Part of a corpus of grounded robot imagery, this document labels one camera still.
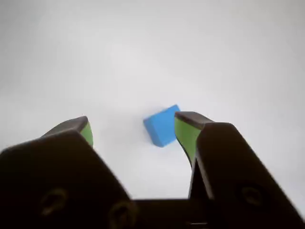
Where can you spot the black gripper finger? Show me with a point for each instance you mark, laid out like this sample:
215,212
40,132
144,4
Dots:
233,171
47,179

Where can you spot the blue lego block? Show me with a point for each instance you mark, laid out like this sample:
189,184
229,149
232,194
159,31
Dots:
159,128

